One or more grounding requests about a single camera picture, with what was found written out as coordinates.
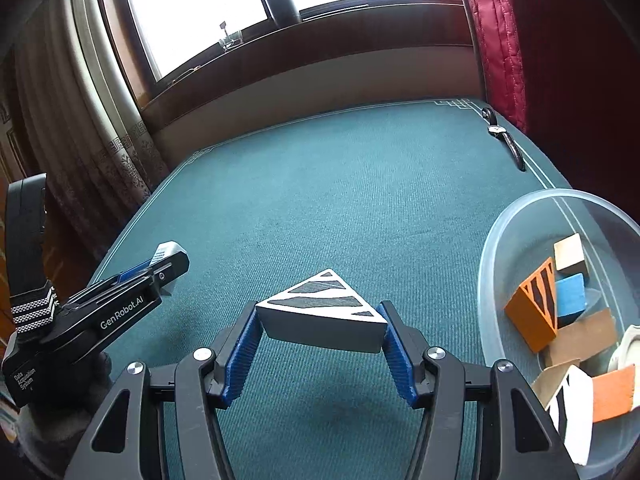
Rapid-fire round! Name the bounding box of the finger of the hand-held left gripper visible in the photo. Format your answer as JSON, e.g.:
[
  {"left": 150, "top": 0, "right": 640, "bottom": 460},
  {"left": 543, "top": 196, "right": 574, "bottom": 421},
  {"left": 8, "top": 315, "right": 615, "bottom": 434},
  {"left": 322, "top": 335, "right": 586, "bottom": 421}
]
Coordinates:
[
  {"left": 94, "top": 258, "right": 157, "bottom": 292},
  {"left": 149, "top": 251, "right": 191, "bottom": 302}
]

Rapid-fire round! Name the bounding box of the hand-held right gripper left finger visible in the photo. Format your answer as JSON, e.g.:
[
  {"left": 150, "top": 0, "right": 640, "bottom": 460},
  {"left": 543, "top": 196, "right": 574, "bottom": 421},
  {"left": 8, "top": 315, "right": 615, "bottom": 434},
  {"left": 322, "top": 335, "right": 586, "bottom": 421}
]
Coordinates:
[{"left": 65, "top": 301, "right": 266, "bottom": 480}]

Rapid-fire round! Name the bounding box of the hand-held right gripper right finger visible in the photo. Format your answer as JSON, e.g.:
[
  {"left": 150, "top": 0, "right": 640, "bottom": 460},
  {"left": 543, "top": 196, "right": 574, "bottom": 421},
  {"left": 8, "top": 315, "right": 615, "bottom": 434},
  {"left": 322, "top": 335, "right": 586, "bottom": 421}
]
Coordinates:
[{"left": 377, "top": 301, "right": 581, "bottom": 480}]

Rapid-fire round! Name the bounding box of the white charger plug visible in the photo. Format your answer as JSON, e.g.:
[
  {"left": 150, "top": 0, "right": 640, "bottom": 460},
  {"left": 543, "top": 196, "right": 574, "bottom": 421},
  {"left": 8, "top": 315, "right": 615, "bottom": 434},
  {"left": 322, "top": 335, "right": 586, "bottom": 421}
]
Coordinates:
[{"left": 152, "top": 241, "right": 183, "bottom": 296}]

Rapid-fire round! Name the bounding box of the clear plastic bowl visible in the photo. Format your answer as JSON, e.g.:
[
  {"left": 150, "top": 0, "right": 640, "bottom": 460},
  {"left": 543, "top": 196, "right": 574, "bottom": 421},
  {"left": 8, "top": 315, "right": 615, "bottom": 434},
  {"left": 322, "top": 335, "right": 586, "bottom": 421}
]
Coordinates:
[{"left": 477, "top": 188, "right": 640, "bottom": 480}]

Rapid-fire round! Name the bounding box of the brown wooden block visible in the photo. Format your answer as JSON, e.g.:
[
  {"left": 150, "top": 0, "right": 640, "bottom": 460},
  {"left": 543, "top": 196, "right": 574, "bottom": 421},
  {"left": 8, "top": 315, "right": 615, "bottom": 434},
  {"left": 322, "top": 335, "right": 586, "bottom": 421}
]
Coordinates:
[{"left": 542, "top": 308, "right": 618, "bottom": 367}]

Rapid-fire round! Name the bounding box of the person's left hand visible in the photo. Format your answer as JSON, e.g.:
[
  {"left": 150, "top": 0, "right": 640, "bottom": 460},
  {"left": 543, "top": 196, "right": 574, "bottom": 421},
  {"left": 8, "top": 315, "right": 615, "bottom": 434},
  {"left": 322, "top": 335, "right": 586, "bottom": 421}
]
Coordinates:
[{"left": 15, "top": 350, "right": 113, "bottom": 478}]

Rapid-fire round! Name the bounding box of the beige patterned curtain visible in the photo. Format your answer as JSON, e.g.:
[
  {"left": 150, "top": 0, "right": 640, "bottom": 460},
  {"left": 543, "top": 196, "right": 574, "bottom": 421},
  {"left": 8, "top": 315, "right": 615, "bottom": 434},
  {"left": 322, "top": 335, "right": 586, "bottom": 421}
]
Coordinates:
[{"left": 0, "top": 0, "right": 171, "bottom": 261}]

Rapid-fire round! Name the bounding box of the teal table mat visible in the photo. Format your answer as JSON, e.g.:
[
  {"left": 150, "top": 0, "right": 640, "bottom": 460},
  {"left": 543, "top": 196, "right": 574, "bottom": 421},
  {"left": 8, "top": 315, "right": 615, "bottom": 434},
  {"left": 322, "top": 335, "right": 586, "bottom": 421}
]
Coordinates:
[{"left": 92, "top": 96, "right": 576, "bottom": 480}]

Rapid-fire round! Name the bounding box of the small clear glass jar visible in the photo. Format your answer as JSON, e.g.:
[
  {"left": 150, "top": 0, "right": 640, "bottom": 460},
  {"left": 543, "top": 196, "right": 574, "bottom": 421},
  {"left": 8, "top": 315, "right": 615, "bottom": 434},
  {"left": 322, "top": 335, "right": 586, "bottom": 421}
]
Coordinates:
[{"left": 217, "top": 21, "right": 246, "bottom": 52}]

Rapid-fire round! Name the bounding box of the window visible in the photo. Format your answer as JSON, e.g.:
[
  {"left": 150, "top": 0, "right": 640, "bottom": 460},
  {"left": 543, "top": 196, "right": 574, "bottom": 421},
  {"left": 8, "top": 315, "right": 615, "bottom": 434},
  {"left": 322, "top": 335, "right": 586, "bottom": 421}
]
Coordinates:
[{"left": 95, "top": 0, "right": 456, "bottom": 91}]

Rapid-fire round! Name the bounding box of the dark wooden windowsill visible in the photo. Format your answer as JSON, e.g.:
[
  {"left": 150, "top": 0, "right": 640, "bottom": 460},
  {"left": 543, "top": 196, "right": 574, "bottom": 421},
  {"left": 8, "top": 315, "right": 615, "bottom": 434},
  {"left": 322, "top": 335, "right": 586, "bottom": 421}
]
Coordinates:
[{"left": 140, "top": 2, "right": 486, "bottom": 141}]

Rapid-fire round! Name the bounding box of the red quilted curtain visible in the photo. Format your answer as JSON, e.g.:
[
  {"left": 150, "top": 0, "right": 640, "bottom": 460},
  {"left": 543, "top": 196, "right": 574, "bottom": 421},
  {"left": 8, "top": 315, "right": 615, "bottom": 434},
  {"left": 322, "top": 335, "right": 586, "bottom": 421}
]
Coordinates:
[{"left": 450, "top": 0, "right": 640, "bottom": 196}]

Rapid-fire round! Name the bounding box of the black strap wristwatch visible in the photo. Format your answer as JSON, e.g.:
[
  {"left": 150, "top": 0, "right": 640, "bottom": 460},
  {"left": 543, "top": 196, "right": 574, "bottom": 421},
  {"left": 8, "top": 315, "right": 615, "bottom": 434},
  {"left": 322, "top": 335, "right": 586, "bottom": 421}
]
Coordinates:
[{"left": 479, "top": 106, "right": 527, "bottom": 172}]

